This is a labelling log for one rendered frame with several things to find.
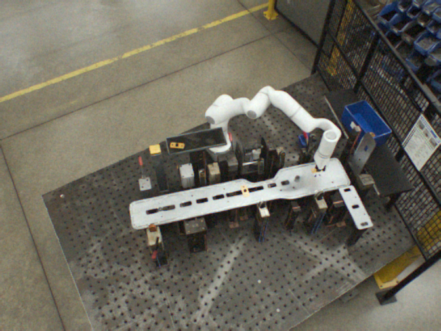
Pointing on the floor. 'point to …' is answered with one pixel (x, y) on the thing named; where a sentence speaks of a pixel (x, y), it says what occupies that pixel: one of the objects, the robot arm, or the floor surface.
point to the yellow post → (396, 267)
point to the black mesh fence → (384, 297)
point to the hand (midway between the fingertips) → (318, 167)
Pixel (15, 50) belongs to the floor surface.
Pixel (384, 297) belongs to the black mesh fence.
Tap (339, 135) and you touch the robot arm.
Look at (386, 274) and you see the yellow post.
